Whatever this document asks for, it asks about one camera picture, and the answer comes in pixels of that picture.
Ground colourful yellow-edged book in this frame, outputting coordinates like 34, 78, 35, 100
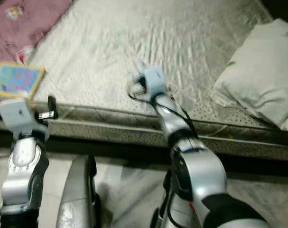
0, 61, 46, 100

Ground white pillow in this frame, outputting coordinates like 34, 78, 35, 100
212, 18, 288, 133

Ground white quilted mattress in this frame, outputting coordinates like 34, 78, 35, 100
0, 0, 288, 162

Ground pink cartoon print blanket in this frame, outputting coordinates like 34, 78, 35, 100
0, 0, 74, 67

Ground silver left robot leg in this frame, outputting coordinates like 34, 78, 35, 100
56, 154, 102, 228

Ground silver robot leg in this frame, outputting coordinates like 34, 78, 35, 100
56, 154, 102, 228
151, 169, 201, 228

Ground silver right robot leg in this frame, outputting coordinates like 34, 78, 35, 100
151, 169, 201, 228

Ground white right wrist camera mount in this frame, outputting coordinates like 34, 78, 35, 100
141, 66, 168, 101

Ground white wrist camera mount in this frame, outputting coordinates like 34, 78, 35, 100
141, 66, 168, 101
0, 97, 49, 142

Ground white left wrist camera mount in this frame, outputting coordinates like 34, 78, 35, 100
0, 97, 49, 142

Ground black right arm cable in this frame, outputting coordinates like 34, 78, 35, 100
127, 88, 194, 129

